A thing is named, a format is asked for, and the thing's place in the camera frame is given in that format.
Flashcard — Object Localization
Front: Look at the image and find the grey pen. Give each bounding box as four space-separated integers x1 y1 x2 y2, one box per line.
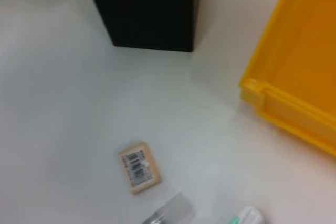
141 192 197 224

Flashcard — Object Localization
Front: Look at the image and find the black mesh pen holder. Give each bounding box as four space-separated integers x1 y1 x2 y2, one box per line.
81 0 203 53

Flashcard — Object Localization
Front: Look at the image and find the yellow plastic bin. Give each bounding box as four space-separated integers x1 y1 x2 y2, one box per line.
238 0 336 158

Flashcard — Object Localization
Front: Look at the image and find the green utility knife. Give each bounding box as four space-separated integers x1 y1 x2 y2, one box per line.
227 206 264 224

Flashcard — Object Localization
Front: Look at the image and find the beige eraser with barcode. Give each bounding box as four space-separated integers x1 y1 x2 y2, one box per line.
118 141 163 196

